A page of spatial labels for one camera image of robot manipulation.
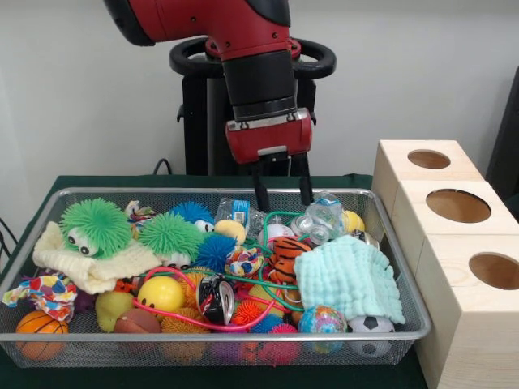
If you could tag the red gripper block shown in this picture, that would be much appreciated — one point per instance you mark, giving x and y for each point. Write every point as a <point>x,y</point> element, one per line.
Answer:
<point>267,139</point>

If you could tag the crushed clear plastic bottle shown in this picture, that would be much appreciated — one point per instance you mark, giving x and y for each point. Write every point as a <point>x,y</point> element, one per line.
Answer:
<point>320,219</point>

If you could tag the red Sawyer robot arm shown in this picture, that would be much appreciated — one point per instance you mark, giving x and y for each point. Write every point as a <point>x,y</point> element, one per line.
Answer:
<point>227,28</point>

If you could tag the wooden box with three holes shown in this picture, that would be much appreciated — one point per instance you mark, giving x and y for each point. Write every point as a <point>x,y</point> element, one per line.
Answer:
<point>466,324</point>

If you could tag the tiger striped plush toy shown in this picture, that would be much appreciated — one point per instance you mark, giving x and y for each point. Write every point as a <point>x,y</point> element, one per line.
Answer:
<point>284,249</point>

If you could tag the blue spiky ball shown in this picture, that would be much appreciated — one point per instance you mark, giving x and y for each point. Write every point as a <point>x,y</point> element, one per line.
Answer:
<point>215,253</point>

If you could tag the light blue muslin cloth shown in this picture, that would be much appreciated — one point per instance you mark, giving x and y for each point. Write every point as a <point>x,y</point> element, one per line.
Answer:
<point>344,275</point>

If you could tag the small green spiky toy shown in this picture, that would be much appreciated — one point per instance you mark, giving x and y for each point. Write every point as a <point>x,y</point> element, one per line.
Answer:
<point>170,239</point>

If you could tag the globe print ball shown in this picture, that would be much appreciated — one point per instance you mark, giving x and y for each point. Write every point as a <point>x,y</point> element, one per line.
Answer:
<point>324,320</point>

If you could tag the yellow smiley ball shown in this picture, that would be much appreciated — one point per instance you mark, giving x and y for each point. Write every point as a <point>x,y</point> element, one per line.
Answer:
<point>160,293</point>

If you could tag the dark green tablecloth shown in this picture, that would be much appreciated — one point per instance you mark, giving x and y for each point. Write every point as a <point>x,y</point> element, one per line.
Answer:
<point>101,180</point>

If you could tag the large green spiky toy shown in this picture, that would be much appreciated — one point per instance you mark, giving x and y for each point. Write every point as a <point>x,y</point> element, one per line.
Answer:
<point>93,223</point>

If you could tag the cream knitted cloth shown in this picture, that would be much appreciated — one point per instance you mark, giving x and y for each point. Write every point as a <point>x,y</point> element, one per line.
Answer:
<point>105,271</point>

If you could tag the black upright panel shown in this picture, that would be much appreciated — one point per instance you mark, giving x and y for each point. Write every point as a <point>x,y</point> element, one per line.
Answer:
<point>507,142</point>

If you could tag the colourful spotted cloth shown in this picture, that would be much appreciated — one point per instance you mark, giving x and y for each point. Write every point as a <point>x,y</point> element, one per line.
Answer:
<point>40,289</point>

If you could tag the orange basketball toy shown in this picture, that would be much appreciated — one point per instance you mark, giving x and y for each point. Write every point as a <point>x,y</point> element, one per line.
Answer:
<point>40,324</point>

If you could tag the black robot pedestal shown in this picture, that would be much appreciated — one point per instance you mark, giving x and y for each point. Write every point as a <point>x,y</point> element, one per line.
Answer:
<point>198,121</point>

